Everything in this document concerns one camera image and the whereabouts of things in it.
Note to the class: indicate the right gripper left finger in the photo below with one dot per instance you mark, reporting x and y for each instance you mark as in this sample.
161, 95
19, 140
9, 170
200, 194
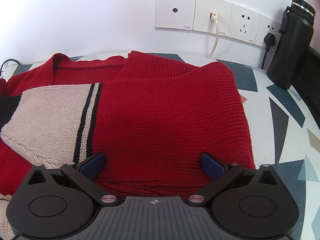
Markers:
82, 175

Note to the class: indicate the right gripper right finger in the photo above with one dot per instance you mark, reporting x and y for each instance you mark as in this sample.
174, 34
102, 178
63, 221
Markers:
221, 174

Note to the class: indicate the red beige knit cardigan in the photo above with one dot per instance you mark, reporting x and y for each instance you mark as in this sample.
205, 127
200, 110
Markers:
151, 118

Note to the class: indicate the geometric pattern desk mat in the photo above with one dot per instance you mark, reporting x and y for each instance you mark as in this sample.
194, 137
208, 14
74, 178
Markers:
283, 130

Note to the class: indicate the black printer box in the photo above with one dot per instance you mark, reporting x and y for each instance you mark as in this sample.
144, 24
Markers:
307, 82

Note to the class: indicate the black power plug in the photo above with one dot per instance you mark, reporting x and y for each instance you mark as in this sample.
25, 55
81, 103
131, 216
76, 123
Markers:
269, 41

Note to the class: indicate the black thermos bottle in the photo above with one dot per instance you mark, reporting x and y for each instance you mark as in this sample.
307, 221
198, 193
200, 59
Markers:
296, 31

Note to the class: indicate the white wall socket panel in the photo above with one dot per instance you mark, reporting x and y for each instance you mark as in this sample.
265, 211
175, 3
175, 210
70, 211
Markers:
216, 17

